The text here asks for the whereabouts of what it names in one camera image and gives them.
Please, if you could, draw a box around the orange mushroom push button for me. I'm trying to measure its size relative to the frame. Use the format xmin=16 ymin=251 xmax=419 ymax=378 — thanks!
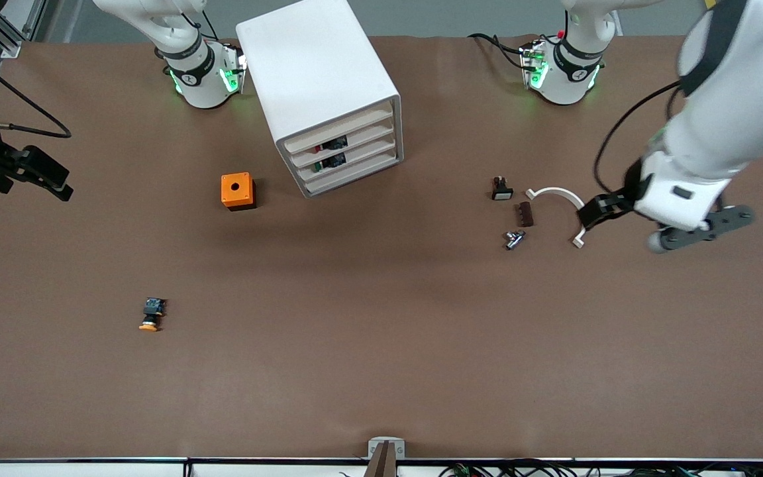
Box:
xmin=138 ymin=297 xmax=168 ymax=332

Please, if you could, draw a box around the white plastic drawer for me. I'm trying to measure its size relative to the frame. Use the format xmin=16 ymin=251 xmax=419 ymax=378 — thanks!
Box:
xmin=283 ymin=99 xmax=395 ymax=154
xmin=302 ymin=152 xmax=400 ymax=197
xmin=289 ymin=123 xmax=396 ymax=168
xmin=297 ymin=138 xmax=397 ymax=182

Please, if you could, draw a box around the white drawer cabinet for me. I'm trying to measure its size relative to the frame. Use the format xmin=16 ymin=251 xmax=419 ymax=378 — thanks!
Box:
xmin=236 ymin=0 xmax=404 ymax=199

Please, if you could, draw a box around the white curved plastic bracket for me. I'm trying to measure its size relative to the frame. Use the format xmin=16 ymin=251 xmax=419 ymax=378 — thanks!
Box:
xmin=525 ymin=187 xmax=587 ymax=249

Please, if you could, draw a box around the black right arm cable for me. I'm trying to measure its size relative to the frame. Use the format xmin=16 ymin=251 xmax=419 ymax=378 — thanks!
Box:
xmin=0 ymin=36 xmax=73 ymax=139

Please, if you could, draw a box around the aluminium frame profile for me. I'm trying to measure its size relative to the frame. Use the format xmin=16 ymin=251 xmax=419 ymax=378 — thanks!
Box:
xmin=0 ymin=0 xmax=48 ymax=59

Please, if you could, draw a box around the white base connector bracket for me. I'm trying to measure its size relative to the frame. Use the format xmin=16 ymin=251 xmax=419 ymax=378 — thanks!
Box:
xmin=519 ymin=40 xmax=549 ymax=91
xmin=221 ymin=42 xmax=248 ymax=95

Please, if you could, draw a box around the orange button enclosure box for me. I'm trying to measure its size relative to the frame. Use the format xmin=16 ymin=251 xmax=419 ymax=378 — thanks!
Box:
xmin=221 ymin=172 xmax=257 ymax=212

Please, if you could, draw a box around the black base power cable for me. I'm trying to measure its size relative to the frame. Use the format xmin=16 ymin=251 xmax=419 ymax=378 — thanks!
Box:
xmin=468 ymin=33 xmax=533 ymax=70

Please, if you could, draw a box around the black cable bundle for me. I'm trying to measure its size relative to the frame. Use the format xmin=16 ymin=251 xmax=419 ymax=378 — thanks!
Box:
xmin=440 ymin=460 xmax=763 ymax=477

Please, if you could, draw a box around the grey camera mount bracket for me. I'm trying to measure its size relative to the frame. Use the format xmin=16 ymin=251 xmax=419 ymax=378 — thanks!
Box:
xmin=364 ymin=437 xmax=407 ymax=477

